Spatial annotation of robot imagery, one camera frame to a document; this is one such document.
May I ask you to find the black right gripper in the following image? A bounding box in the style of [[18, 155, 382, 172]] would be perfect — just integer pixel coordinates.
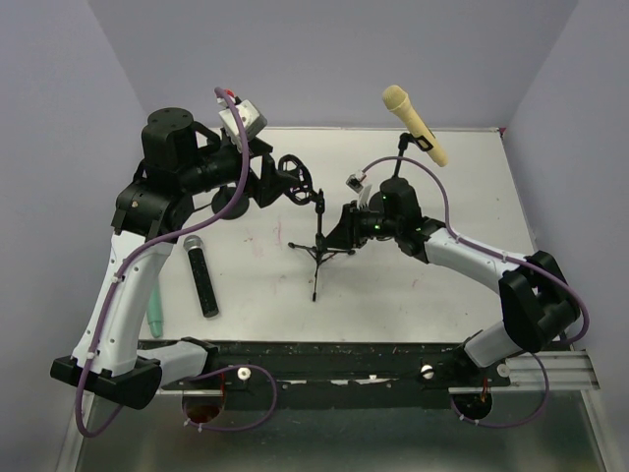
[[321, 201, 401, 251]]

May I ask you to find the black tripod mic stand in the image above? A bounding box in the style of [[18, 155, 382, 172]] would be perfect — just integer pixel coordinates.
[[275, 152, 356, 302]]

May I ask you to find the black round-base clip stand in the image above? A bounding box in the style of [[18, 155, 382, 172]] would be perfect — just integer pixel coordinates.
[[210, 186, 250, 220]]

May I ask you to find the black microphone with silver grille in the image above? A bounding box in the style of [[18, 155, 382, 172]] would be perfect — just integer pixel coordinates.
[[184, 234, 219, 319]]

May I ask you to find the cream yellow microphone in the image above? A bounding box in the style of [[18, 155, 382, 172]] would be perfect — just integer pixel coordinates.
[[382, 85, 448, 167]]

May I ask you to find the mint green microphone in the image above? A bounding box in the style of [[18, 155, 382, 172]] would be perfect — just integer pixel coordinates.
[[146, 283, 163, 338]]

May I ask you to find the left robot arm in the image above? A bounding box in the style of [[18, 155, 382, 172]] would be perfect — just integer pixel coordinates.
[[50, 107, 295, 410]]

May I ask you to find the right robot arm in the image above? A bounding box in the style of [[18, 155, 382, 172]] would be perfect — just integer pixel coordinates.
[[325, 174, 580, 385]]

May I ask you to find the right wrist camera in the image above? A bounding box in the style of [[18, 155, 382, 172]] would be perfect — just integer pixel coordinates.
[[346, 170, 372, 208]]

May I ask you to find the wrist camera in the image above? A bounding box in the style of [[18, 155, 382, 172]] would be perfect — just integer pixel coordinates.
[[346, 170, 372, 208], [217, 98, 267, 151]]

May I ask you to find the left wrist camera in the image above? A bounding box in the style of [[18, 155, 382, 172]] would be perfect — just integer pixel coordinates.
[[217, 98, 267, 151]]

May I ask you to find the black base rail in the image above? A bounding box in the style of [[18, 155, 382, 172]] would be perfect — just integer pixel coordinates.
[[162, 341, 510, 411]]

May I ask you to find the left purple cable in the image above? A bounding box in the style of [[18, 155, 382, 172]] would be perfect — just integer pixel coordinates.
[[74, 87, 280, 439]]

